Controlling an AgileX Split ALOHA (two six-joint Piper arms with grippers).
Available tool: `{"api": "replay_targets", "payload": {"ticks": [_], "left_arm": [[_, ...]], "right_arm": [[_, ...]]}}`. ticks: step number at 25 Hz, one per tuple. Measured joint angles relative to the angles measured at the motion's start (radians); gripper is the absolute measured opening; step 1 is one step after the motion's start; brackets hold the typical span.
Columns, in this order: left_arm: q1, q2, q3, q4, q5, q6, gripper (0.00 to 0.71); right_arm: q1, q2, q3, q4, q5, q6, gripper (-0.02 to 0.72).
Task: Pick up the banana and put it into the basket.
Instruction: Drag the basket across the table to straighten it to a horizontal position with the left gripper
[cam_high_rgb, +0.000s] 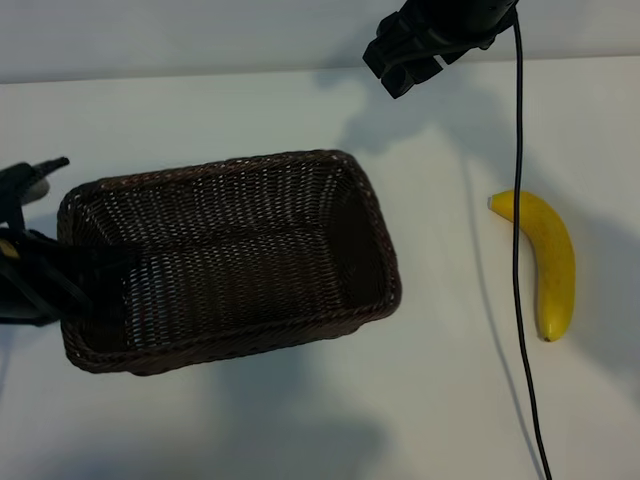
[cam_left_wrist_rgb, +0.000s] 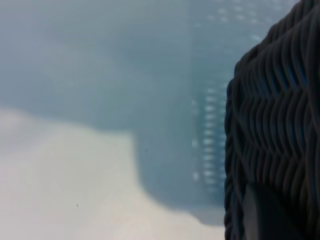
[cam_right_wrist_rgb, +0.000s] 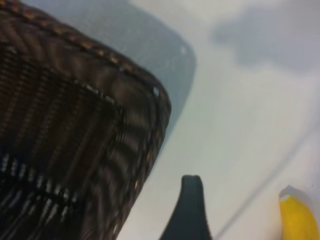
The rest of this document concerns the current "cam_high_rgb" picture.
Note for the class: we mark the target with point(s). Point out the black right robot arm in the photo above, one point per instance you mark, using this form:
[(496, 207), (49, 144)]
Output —
[(450, 7)]

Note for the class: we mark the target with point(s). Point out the yellow banana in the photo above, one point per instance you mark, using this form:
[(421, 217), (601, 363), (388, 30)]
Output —
[(555, 260)]

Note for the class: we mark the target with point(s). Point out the dark brown wicker basket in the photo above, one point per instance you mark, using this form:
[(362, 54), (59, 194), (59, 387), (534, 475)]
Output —
[(225, 250)]

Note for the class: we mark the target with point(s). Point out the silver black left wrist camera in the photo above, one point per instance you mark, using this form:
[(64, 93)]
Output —
[(15, 180)]

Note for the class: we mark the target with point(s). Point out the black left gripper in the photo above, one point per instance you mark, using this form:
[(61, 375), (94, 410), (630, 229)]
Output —
[(30, 272)]

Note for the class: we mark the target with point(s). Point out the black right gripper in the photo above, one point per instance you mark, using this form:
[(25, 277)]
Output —
[(460, 32)]

